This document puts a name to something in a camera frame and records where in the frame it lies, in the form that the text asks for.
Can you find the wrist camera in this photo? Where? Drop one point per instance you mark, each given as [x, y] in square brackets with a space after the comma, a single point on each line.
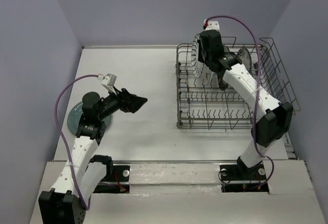
[108, 82]
[211, 25]

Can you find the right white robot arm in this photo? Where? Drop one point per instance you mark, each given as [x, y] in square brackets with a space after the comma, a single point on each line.
[272, 117]

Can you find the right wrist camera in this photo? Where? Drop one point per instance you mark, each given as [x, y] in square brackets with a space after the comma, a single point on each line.
[211, 25]

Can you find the blue striped white plate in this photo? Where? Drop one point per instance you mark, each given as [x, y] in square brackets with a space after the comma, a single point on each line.
[196, 61]

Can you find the dark brown rimmed plate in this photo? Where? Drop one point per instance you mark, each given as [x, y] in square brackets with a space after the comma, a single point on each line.
[221, 83]

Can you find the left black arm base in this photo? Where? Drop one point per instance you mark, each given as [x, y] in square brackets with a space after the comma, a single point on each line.
[116, 183]

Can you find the grey wire dish rack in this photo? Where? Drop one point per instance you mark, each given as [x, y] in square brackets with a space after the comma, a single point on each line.
[207, 107]

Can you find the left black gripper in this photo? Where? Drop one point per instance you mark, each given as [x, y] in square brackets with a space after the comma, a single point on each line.
[135, 102]

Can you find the plain teal plate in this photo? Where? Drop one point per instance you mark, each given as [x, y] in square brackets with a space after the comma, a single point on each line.
[77, 119]

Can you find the blue floral plate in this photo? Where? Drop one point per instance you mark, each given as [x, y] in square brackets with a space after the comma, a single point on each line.
[245, 56]

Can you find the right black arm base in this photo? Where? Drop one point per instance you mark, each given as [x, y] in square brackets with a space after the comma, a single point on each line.
[233, 181]

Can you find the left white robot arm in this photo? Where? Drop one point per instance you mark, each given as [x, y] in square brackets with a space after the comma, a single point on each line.
[68, 199]

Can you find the watermelon pattern plate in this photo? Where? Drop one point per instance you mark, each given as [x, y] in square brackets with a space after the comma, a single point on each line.
[207, 76]

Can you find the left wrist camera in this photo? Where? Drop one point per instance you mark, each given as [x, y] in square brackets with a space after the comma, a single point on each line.
[108, 82]

